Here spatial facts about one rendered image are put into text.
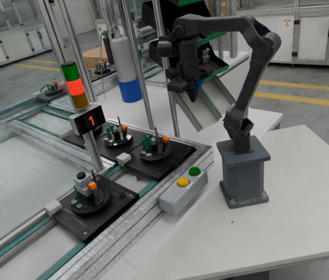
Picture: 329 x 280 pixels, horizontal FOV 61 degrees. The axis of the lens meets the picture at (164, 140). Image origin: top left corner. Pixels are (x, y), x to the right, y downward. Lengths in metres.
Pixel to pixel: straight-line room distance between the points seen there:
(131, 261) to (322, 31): 4.38
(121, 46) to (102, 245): 1.39
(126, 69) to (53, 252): 1.34
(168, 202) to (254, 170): 0.31
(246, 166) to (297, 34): 4.10
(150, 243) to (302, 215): 0.51
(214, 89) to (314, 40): 3.57
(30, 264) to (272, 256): 0.74
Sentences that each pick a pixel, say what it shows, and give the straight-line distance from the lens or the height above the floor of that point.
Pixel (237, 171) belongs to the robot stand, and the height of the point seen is 1.02.
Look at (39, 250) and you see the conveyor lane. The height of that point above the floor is 0.92.
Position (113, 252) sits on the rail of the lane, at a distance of 0.95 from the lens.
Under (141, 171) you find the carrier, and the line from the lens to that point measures 1.12.
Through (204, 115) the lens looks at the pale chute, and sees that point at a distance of 1.32.
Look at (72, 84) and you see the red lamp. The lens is 1.01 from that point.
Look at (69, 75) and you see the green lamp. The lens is 1.01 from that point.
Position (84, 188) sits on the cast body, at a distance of 0.98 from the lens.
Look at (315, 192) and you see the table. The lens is 1.17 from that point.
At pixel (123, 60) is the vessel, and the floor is 1.16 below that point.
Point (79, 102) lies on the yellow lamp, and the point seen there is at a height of 1.28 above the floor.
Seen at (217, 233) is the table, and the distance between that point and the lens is 0.99.
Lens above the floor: 1.62
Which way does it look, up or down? 30 degrees down
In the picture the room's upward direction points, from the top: 11 degrees counter-clockwise
